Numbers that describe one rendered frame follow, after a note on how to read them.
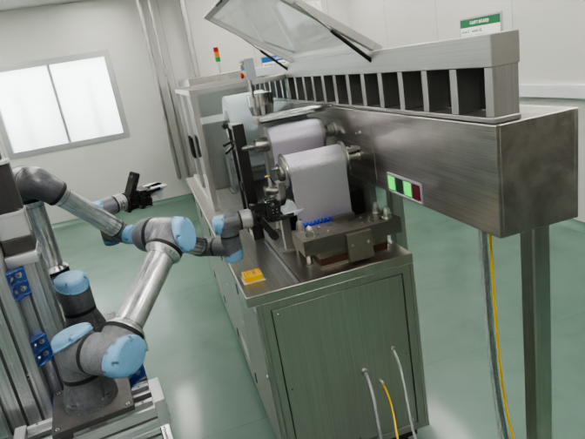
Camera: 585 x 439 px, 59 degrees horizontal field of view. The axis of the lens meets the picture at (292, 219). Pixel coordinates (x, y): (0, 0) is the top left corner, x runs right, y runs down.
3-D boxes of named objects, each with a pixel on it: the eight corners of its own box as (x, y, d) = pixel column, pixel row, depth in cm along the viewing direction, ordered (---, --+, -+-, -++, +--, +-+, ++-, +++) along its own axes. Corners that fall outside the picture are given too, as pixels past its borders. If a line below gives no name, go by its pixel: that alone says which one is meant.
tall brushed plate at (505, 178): (252, 134, 422) (245, 97, 413) (283, 128, 428) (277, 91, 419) (494, 240, 134) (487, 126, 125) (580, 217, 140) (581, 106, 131)
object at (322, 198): (299, 227, 209) (292, 184, 203) (352, 214, 214) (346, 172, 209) (299, 228, 208) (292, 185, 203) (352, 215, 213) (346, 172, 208)
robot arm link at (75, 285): (71, 318, 185) (60, 284, 181) (55, 310, 194) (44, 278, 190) (101, 303, 194) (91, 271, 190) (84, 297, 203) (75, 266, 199)
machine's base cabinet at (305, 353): (211, 278, 443) (190, 182, 417) (282, 260, 457) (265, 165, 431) (292, 495, 208) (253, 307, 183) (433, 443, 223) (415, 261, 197)
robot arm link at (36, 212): (57, 310, 193) (10, 171, 177) (40, 303, 203) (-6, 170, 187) (86, 297, 202) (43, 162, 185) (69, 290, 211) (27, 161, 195)
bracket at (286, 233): (278, 251, 222) (265, 183, 212) (292, 247, 223) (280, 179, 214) (281, 254, 217) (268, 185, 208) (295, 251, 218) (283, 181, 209)
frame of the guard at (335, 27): (198, 26, 271) (204, 12, 270) (290, 72, 290) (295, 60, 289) (237, -11, 165) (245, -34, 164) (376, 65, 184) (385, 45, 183)
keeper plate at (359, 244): (348, 260, 196) (345, 233, 193) (372, 254, 198) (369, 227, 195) (351, 263, 194) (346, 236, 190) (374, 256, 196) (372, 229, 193)
